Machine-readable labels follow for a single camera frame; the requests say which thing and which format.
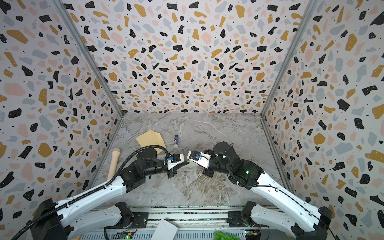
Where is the aluminium corner post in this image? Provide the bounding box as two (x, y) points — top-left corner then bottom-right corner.
(50, 0), (124, 118)
(260, 0), (319, 118)

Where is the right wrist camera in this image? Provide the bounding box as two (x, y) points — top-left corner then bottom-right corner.
(187, 151), (212, 169)

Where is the left aluminium corner post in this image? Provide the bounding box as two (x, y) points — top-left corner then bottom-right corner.
(50, 0), (124, 118)

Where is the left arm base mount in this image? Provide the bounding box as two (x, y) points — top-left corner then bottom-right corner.
(104, 212), (149, 229)

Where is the white paper sheet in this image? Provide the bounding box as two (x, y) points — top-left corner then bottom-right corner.
(151, 219), (179, 240)

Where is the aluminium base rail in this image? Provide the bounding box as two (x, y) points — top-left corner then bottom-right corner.
(58, 205), (314, 240)

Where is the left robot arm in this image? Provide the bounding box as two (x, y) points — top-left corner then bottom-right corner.
(30, 146), (188, 240)

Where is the green plastic object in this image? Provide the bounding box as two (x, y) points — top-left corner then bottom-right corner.
(214, 231), (240, 240)

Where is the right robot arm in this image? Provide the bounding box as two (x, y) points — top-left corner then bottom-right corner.
(188, 142), (333, 240)

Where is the cream paper letter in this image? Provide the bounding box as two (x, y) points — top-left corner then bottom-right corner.
(183, 161), (200, 169)

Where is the black corrugated cable conduit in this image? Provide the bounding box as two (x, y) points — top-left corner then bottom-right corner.
(10, 145), (170, 240)

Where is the right circuit board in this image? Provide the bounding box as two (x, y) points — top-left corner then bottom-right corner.
(245, 230), (261, 240)

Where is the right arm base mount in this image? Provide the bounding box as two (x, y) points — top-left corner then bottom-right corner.
(227, 211), (267, 228)

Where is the wooden roller pin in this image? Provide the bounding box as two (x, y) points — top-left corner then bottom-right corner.
(107, 148), (121, 180)

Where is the right aluminium corner post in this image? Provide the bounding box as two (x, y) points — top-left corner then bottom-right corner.
(260, 0), (319, 118)

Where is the small circuit board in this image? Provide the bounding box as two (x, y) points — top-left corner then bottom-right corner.
(113, 231), (135, 240)

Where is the blue white glue stick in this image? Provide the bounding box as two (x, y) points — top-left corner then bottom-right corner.
(174, 135), (179, 148)

